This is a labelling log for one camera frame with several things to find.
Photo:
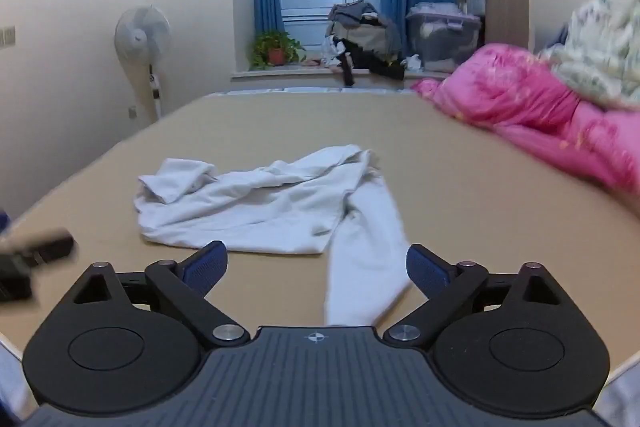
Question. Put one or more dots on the pink quilt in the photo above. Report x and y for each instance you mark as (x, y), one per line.
(525, 102)

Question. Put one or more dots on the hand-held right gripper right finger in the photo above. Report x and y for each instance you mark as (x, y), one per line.
(425, 268)

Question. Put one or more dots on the white long-sleeved top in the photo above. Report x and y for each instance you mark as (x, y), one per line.
(260, 202)

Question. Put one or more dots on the white standing fan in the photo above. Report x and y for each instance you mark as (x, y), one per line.
(140, 32)

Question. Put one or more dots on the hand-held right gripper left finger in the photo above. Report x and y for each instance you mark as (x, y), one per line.
(206, 264)

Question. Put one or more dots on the pile of grey clothes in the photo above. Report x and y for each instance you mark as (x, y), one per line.
(362, 34)

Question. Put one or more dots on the pale floral quilt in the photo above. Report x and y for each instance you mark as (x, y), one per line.
(600, 42)

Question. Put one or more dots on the clear plastic storage bin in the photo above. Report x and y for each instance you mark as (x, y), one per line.
(440, 42)

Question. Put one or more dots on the potted green plant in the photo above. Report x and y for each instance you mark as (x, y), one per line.
(275, 48)

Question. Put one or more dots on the beige bed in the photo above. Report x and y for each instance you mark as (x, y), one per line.
(450, 187)

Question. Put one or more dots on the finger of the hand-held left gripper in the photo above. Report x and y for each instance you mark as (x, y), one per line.
(47, 247)

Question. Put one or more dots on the white crumpled cloth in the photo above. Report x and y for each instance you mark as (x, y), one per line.
(412, 63)

